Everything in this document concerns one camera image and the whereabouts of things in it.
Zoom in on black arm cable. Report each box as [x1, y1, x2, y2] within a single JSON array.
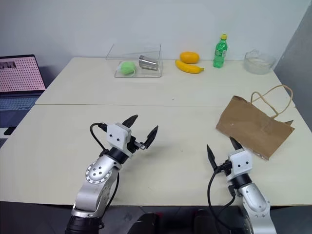
[[207, 167, 236, 234], [89, 122, 120, 204]]

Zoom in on open laptop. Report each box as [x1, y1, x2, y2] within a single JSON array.
[[0, 54, 47, 148]]

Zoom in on green plastic bottle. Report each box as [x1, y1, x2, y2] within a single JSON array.
[[213, 34, 229, 69]]

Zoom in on orange mango fruit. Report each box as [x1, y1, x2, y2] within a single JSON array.
[[179, 51, 200, 64]]

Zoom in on clear plastic box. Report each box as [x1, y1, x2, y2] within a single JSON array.
[[105, 43, 164, 79]]

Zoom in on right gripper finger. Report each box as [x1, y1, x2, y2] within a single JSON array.
[[229, 136, 243, 152], [206, 144, 219, 173]]

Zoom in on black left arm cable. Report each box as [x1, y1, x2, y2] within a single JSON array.
[[89, 122, 120, 204]]

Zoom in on brown paper bag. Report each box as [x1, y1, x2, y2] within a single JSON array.
[[215, 84, 296, 161]]

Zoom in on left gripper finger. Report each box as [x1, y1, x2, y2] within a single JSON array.
[[143, 125, 159, 149], [121, 114, 138, 129]]

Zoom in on silver metal cup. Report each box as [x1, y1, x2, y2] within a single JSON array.
[[138, 55, 159, 72]]

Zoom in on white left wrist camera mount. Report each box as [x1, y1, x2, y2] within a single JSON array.
[[106, 123, 133, 158]]

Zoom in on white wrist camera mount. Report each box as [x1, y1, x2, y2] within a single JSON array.
[[227, 149, 254, 182], [106, 123, 133, 158]]

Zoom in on yellow banana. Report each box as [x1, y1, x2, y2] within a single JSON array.
[[175, 59, 205, 74]]

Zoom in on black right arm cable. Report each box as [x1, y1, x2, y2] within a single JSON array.
[[207, 167, 236, 234]]

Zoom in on green ball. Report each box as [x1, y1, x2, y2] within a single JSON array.
[[120, 61, 137, 77]]

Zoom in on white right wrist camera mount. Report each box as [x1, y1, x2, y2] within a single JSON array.
[[227, 149, 254, 182]]

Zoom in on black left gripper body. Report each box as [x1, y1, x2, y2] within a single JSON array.
[[126, 136, 146, 154]]

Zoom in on clear glass bowl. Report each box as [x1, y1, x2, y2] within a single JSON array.
[[244, 49, 276, 75]]

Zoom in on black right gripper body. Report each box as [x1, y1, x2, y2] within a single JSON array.
[[217, 159, 232, 177]]

